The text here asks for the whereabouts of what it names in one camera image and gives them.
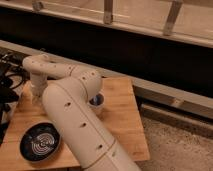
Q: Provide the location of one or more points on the wooden board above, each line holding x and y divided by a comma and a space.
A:
119, 114

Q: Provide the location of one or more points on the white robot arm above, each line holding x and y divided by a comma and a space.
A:
65, 90

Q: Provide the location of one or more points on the black ceramic bowl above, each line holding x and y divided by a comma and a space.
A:
39, 142

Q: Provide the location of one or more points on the plastic cup with blue object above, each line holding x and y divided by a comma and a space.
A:
96, 103

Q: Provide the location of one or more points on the metal rail frame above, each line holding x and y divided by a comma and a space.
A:
188, 21

